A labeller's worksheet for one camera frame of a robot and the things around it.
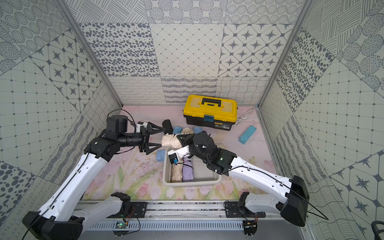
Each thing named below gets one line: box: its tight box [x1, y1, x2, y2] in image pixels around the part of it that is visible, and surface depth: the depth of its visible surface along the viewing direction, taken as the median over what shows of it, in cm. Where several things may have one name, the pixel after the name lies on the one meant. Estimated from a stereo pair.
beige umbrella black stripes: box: [161, 133, 183, 149], surface depth 68 cm
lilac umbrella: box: [182, 157, 194, 183], surface depth 85 cm
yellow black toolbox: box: [183, 94, 238, 131], surface depth 100 cm
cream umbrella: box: [171, 159, 184, 183], surface depth 84 cm
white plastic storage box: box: [162, 148, 222, 187], surface depth 81 cm
